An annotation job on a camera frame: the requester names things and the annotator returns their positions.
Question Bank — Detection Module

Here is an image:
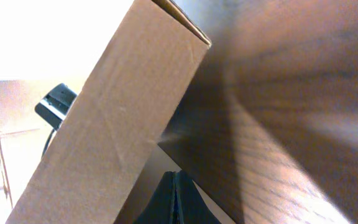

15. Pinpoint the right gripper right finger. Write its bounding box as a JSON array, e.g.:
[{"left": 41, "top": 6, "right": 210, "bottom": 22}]
[{"left": 175, "top": 170, "right": 221, "bottom": 224}]

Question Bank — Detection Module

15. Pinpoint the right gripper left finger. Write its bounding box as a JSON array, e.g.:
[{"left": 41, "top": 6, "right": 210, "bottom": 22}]
[{"left": 134, "top": 171, "right": 177, "bottom": 224}]

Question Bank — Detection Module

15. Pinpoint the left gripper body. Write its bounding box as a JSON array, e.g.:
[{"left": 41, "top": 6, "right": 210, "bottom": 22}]
[{"left": 35, "top": 83, "right": 77, "bottom": 129}]

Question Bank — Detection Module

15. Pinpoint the cardboard box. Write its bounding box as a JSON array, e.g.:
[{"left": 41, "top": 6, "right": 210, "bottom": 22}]
[{"left": 0, "top": 0, "right": 211, "bottom": 223}]

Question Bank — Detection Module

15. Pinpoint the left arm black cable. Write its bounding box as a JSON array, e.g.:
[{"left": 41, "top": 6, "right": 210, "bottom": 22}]
[{"left": 41, "top": 128, "right": 57, "bottom": 158}]

